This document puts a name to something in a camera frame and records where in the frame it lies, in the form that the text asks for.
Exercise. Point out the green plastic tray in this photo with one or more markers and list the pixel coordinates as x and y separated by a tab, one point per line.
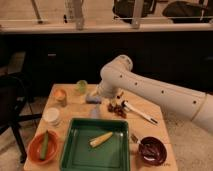
112	155

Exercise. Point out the grey cloth piece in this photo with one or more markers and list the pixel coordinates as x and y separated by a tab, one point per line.
95	112

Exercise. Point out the dark red bowl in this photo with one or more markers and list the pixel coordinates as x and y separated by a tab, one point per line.
152	151

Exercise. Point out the green cucumber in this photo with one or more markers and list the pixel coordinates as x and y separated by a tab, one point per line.
44	146

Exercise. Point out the white round container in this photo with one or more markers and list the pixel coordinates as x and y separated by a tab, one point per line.
52	116

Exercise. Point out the wooden table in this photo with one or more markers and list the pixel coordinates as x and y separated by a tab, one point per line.
78	108

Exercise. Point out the brown grape cluster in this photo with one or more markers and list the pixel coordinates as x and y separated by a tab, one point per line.
117	109

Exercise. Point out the silver fork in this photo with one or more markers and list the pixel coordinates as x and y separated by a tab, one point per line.
135	139

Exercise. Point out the orange bowl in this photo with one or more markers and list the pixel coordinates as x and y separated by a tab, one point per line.
34	148

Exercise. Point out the yellow corn cob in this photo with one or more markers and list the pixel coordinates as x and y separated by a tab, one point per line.
100	139

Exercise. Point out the blue sponge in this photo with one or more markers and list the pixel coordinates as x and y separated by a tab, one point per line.
93	99

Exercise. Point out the black office chair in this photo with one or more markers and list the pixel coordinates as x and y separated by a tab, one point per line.
13	97

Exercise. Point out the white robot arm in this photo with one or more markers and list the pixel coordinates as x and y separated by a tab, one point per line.
194	105

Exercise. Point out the green cup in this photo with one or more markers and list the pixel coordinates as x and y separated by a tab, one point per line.
82	86

